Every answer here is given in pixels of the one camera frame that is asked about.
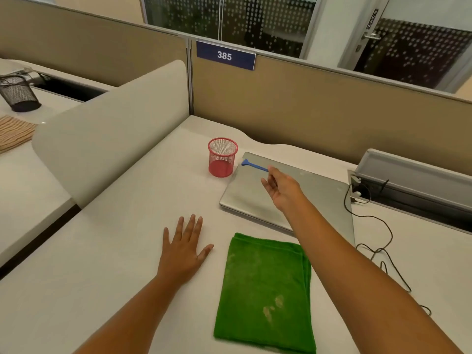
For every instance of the person's right fingers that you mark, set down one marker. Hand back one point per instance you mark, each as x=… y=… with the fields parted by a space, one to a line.
x=269 y=186

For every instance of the person's left forearm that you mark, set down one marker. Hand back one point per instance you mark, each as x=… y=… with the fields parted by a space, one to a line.
x=129 y=317

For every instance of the person's left middle finger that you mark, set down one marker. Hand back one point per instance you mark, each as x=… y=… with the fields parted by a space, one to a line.
x=190 y=228

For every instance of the white curved desk divider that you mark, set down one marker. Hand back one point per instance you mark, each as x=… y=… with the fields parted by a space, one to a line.
x=110 y=132

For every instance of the green towel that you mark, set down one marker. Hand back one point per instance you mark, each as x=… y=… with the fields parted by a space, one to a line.
x=263 y=291

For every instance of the glass door with dotted film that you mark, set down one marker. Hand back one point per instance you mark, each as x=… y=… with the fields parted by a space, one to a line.
x=413 y=44

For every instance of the dotted glass window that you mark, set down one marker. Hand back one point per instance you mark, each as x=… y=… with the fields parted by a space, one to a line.
x=228 y=20

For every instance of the silver laptop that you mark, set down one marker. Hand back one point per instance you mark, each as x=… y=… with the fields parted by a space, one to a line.
x=247 y=195

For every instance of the black mesh pen cup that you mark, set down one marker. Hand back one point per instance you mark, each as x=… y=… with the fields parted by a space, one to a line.
x=18 y=93

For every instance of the person's right forearm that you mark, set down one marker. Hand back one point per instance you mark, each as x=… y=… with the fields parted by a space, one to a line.
x=354 y=276

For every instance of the beige partition panel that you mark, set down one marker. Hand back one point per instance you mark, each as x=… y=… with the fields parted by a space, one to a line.
x=92 y=47
x=324 y=110

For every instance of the white plug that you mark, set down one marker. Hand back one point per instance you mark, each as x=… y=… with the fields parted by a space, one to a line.
x=356 y=195

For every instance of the person's right hand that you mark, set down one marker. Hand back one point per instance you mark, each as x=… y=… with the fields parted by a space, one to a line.
x=285 y=189

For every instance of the person's left hand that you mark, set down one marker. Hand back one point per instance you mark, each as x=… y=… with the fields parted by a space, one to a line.
x=180 y=259

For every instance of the person's left thumb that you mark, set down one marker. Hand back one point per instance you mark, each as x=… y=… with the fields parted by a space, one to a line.
x=205 y=251

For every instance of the person's left little finger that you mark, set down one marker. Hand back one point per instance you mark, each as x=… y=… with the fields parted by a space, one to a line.
x=166 y=238

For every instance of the blue number sign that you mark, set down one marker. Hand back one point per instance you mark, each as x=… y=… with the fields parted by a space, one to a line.
x=225 y=55

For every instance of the beige striped woven cloth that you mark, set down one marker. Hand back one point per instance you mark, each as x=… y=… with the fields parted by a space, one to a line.
x=13 y=130

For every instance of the red mesh pen cup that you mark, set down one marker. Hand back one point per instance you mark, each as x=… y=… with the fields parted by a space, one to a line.
x=222 y=158

